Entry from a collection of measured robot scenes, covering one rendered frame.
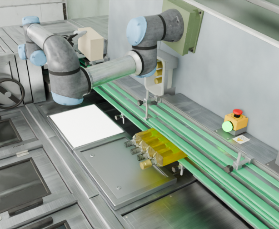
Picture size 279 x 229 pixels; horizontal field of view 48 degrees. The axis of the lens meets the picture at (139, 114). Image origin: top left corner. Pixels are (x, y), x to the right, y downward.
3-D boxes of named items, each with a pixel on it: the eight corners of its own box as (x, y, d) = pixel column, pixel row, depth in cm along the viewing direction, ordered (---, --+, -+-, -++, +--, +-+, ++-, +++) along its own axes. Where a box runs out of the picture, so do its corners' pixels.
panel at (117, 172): (95, 106, 216) (47, 119, 200) (95, 102, 215) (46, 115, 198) (176, 182, 151) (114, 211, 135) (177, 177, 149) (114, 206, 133)
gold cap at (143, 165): (146, 161, 142) (138, 164, 140) (148, 157, 139) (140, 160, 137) (150, 167, 140) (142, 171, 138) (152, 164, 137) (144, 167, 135)
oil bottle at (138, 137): (165, 131, 167) (130, 143, 157) (165, 122, 164) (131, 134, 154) (171, 136, 163) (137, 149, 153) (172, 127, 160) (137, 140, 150)
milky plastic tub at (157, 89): (156, 85, 186) (143, 88, 181) (158, 48, 175) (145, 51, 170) (174, 96, 173) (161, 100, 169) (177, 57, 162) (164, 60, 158)
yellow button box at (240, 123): (234, 124, 140) (222, 128, 137) (236, 109, 137) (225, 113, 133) (246, 131, 135) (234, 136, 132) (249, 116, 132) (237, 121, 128)
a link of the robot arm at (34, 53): (28, 45, 139) (22, 39, 147) (32, 69, 144) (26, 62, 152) (46, 42, 143) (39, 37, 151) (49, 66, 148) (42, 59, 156)
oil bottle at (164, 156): (186, 148, 154) (150, 162, 144) (187, 139, 151) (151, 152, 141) (193, 154, 150) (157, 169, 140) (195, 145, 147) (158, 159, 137)
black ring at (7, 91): (25, 102, 214) (-8, 110, 204) (20, 73, 203) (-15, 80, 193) (27, 105, 210) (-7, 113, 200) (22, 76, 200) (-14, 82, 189)
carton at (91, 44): (90, 27, 173) (77, 28, 169) (103, 37, 162) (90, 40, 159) (90, 47, 180) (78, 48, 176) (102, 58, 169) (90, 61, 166)
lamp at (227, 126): (224, 127, 135) (219, 129, 134) (226, 118, 133) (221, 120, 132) (232, 132, 132) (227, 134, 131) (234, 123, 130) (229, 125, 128)
